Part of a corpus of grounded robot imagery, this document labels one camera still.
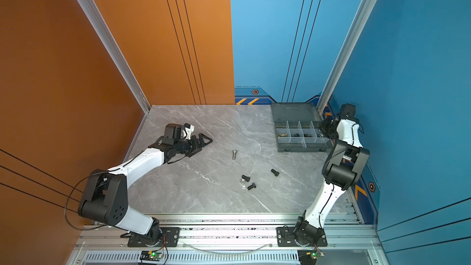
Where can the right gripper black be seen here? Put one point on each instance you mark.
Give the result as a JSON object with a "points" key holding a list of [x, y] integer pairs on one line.
{"points": [[324, 127]]}

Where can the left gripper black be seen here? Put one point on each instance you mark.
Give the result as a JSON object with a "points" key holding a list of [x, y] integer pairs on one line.
{"points": [[196, 147]]}

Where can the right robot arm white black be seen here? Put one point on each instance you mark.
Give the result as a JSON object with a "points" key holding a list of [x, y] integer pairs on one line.
{"points": [[341, 170]]}

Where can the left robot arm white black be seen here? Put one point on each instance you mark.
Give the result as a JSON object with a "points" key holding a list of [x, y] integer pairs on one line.
{"points": [[105, 197]]}

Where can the grey plastic organizer box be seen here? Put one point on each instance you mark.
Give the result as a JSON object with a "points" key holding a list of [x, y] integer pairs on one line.
{"points": [[301, 118]]}

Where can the green circuit board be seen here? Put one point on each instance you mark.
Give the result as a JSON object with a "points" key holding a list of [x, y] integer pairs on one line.
{"points": [[150, 256]]}

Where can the right circuit board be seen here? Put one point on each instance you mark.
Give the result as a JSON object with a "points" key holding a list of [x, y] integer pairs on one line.
{"points": [[309, 257]]}

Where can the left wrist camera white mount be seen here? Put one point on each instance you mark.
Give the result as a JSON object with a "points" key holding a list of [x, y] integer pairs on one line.
{"points": [[176, 133]]}

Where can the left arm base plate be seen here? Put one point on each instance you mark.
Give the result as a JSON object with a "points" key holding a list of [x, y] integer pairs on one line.
{"points": [[157, 237]]}

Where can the aluminium front rail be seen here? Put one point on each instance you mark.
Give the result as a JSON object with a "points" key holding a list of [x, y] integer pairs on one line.
{"points": [[233, 239]]}

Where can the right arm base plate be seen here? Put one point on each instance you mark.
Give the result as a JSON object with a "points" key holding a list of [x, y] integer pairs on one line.
{"points": [[286, 237]]}

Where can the right aluminium frame post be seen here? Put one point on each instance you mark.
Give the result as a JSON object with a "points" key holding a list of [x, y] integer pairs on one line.
{"points": [[356, 28]]}

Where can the aluminium frame post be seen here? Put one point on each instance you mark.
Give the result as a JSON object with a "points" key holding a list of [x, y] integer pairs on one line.
{"points": [[356, 28], [101, 28]]}

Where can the left aluminium frame post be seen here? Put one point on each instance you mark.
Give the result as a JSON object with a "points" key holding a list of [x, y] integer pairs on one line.
{"points": [[101, 28]]}

